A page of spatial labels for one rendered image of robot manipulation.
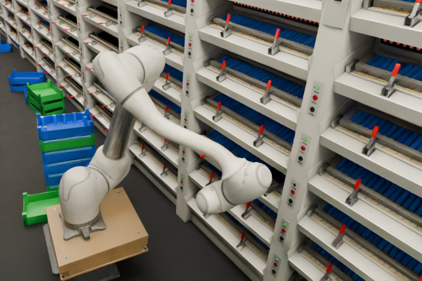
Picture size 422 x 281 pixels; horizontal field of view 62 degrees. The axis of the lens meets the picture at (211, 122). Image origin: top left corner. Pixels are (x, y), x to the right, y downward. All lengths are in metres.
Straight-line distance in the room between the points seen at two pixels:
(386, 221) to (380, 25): 0.60
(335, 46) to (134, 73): 0.66
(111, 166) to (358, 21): 1.15
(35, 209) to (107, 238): 0.78
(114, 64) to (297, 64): 0.62
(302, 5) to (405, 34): 0.33
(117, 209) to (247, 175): 0.86
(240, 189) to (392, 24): 0.64
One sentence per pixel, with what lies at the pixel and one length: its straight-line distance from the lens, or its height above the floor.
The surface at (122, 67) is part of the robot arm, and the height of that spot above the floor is 1.07.
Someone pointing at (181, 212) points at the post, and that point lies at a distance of 2.15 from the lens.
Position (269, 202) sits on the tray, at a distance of 1.52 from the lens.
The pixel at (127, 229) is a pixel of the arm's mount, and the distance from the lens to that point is 1.70.
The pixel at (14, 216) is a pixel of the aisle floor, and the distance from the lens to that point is 2.35.
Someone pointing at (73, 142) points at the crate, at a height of 0.36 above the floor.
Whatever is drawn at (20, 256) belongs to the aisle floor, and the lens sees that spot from 2.11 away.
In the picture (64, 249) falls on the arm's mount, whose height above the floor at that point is 0.29.
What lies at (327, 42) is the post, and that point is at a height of 1.23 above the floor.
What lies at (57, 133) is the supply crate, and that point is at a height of 0.43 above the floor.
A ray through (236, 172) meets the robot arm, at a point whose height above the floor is 0.84.
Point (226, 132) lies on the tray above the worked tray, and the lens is 1.58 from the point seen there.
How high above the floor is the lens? 1.47
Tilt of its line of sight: 27 degrees down
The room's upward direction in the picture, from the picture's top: 5 degrees clockwise
